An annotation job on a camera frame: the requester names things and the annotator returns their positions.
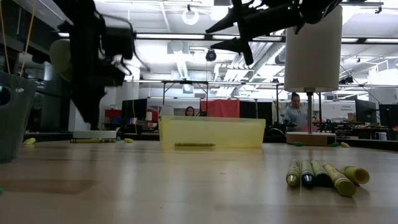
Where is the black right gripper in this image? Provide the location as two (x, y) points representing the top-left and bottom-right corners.
(205, 0), (305, 66)

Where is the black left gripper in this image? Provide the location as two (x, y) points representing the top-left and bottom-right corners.
(67, 18), (127, 131)

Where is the yellow translucent plastic bin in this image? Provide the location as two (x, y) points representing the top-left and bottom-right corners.
(158, 115), (267, 149)

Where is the dark blue crayon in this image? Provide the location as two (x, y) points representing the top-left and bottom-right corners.
(300, 159), (316, 189)

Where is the dark green crayon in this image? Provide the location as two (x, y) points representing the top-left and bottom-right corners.
(310, 159), (334, 189)

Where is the black round ceiling unit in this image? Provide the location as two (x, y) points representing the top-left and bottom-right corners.
(205, 49), (218, 63)

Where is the black monitor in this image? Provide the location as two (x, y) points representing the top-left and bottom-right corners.
(378, 103), (398, 128)
(121, 98), (148, 119)
(355, 98), (378, 123)

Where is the white gooseneck desk lamp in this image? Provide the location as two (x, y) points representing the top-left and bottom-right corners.
(49, 39), (118, 140)

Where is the red partition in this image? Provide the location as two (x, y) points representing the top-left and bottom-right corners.
(200, 99), (241, 118)

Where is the grey translucent plastic tray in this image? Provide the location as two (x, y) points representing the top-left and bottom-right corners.
(0, 70), (38, 163)

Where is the black partition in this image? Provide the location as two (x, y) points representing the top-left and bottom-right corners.
(239, 100), (274, 137)

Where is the white shade wooden base lamp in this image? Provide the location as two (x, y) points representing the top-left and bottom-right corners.
(283, 4), (343, 146)

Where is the yellow hollow crayon stub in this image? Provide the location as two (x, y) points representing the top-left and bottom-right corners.
(343, 166), (371, 185)

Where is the white ring pendant lamp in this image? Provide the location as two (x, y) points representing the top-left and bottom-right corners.
(181, 4), (200, 26)

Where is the black metal workbench frame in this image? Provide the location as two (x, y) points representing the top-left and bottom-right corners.
(124, 79), (284, 138)

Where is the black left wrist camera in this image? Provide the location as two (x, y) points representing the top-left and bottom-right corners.
(101, 26), (137, 60)

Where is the yellow cable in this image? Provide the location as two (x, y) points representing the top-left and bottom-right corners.
(0, 0), (38, 78)

